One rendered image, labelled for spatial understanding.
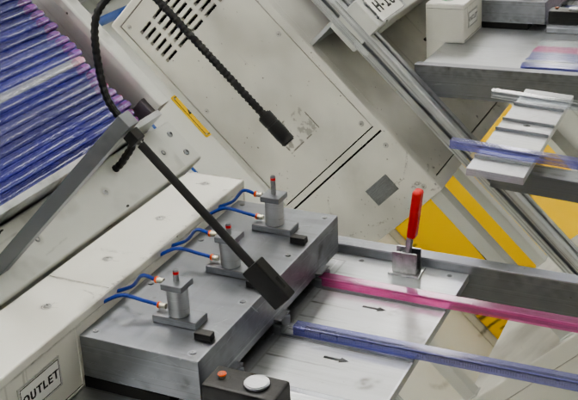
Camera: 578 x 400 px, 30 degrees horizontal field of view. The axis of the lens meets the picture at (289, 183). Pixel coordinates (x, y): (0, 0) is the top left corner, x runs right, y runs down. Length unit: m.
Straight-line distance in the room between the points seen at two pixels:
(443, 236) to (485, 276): 3.09
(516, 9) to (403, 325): 1.24
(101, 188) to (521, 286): 0.50
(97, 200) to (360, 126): 0.95
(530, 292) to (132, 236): 0.46
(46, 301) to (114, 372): 0.10
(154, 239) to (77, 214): 0.10
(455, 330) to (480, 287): 3.06
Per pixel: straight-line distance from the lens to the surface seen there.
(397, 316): 1.19
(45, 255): 1.19
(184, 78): 2.29
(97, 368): 1.10
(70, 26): 1.45
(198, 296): 1.13
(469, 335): 4.40
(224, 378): 1.02
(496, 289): 1.28
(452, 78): 2.04
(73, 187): 1.03
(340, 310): 1.21
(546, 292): 1.27
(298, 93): 2.17
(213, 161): 3.94
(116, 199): 1.30
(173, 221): 1.25
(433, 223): 4.35
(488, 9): 2.33
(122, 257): 1.18
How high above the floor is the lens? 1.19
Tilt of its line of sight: 1 degrees up
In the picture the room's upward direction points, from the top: 43 degrees counter-clockwise
